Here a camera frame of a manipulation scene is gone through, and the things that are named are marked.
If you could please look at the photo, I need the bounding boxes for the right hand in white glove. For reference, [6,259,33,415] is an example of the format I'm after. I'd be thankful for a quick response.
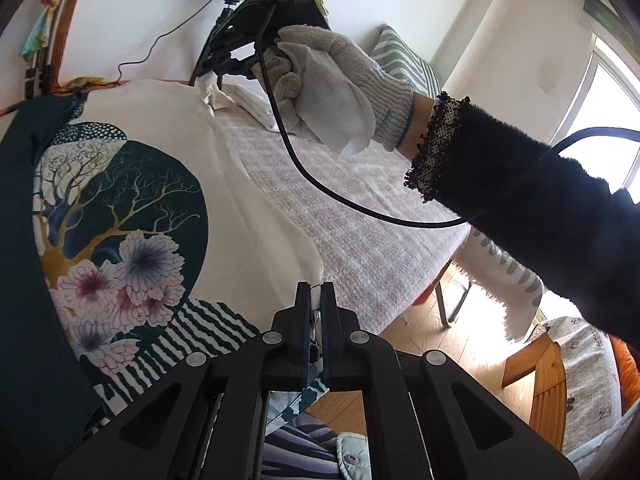
[252,25,413,157]

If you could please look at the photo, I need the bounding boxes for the right forearm dark sleeve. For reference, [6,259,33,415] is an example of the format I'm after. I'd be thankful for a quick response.
[406,93,639,347]

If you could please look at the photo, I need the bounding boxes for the wooden chair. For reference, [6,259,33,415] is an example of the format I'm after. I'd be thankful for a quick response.
[502,334,567,451]

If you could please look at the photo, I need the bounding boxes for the green striped white pillow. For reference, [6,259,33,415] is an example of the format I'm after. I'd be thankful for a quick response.
[371,25,442,98]

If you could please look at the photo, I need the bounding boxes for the folded white clothes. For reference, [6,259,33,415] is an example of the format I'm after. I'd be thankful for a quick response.
[194,75,278,132]

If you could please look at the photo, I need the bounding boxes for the pink plaid bed cover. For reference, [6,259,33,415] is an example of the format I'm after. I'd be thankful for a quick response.
[216,107,470,333]

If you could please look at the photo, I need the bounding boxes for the green leaf white throw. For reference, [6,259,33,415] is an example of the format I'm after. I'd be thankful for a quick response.
[454,228,547,342]

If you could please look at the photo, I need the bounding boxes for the silver tripod with scarf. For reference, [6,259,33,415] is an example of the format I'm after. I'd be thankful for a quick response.
[20,0,77,100]

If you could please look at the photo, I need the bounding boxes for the cream floral print garment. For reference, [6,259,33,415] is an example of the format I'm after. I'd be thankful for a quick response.
[1,80,323,443]

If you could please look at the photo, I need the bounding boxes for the striped clothes pile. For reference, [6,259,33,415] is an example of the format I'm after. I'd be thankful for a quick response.
[260,424,373,479]

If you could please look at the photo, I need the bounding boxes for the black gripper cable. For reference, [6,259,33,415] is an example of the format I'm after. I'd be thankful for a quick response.
[254,1,640,230]

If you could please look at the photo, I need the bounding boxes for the black ring light tripod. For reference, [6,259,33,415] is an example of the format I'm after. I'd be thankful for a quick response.
[189,0,234,86]

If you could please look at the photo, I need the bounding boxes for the ring light power cable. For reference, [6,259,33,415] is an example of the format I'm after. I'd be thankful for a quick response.
[115,0,217,84]

